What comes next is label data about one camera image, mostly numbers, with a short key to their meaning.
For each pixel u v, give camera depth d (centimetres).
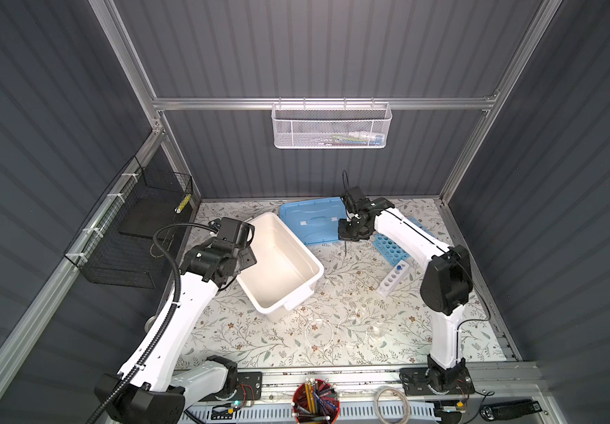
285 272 98
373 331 84
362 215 66
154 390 37
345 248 105
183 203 82
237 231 55
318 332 84
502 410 66
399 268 89
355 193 74
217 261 48
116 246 70
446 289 52
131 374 37
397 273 91
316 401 63
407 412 69
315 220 112
